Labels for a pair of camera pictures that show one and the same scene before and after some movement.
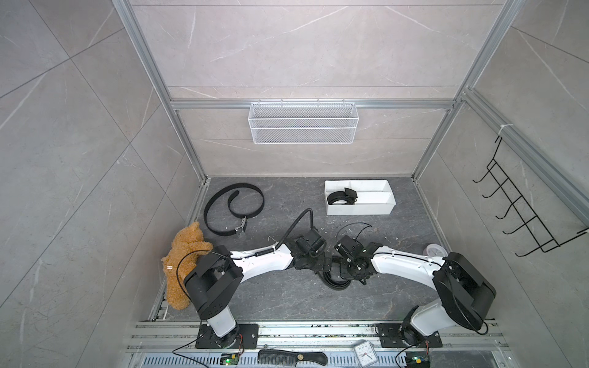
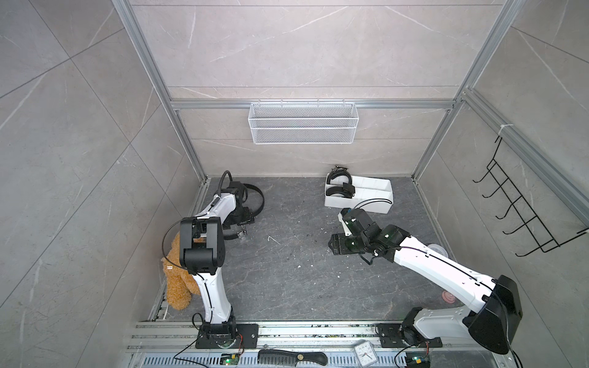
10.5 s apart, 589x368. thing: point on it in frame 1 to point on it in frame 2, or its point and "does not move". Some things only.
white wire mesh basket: (304, 123) does not move
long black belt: (327, 279) to (337, 171)
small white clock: (366, 354) does not move
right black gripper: (343, 263) to (338, 244)
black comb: (282, 357) does not move
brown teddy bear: (186, 248) does not move
